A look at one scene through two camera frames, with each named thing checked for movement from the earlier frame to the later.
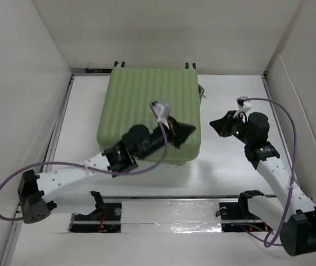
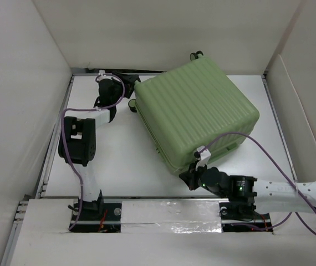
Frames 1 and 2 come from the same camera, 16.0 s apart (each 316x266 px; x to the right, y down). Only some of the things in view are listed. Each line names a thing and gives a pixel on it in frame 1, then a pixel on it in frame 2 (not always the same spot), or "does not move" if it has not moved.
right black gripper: (222, 124) to (189, 177)
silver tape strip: (171, 216) does not move
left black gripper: (177, 132) to (129, 83)
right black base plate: (231, 211) does not move
